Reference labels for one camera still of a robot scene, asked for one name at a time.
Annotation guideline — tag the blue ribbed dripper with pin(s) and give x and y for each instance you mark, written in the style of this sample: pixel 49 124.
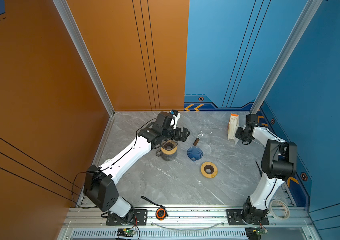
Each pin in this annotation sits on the blue ribbed dripper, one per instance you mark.
pixel 194 153

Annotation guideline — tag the clear glass server wooden handle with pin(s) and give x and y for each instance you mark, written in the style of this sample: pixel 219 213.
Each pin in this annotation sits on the clear glass server wooden handle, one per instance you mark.
pixel 204 135

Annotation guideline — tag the pink handle screwdriver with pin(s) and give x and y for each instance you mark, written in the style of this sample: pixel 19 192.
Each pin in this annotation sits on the pink handle screwdriver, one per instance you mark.
pixel 259 168

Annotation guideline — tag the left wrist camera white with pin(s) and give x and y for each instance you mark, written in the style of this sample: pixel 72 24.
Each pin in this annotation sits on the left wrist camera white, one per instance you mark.
pixel 175 118

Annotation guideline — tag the circuit board right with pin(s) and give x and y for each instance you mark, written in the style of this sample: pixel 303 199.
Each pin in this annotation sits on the circuit board right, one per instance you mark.
pixel 256 234

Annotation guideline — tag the grey glass dripper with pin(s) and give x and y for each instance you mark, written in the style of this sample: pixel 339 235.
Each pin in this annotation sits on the grey glass dripper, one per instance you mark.
pixel 170 144

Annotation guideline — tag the aluminium rail front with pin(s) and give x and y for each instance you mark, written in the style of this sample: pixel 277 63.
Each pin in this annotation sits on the aluminium rail front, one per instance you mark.
pixel 184 217

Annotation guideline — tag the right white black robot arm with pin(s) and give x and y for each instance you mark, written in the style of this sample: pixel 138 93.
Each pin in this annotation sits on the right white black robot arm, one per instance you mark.
pixel 278 164

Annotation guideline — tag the clear tape roll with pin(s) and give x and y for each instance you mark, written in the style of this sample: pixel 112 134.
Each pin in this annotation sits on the clear tape roll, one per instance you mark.
pixel 282 207

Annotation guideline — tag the wooden ring holder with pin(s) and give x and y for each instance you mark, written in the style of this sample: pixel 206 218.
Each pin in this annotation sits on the wooden ring holder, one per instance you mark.
pixel 209 170
pixel 169 152

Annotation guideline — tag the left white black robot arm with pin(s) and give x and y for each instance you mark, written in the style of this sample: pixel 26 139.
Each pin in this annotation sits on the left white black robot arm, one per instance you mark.
pixel 100 182

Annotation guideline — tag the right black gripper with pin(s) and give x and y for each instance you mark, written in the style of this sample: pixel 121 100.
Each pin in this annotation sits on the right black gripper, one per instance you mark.
pixel 238 135

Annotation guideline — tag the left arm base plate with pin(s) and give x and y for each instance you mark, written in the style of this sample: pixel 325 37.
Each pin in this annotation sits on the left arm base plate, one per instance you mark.
pixel 139 218

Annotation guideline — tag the green circuit board left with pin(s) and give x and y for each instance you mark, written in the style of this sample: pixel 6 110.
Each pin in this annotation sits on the green circuit board left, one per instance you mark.
pixel 126 234

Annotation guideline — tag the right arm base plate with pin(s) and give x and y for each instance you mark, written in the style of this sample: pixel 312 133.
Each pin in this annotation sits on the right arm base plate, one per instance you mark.
pixel 235 218

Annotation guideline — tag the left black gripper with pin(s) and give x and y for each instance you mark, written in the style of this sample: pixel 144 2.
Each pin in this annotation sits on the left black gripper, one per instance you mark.
pixel 183 136

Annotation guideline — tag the grey glass carafe mug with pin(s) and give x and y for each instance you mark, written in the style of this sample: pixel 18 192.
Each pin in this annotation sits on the grey glass carafe mug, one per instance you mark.
pixel 166 157

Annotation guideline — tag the orange black tape measure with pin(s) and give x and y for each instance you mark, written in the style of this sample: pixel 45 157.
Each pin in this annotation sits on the orange black tape measure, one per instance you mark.
pixel 161 212

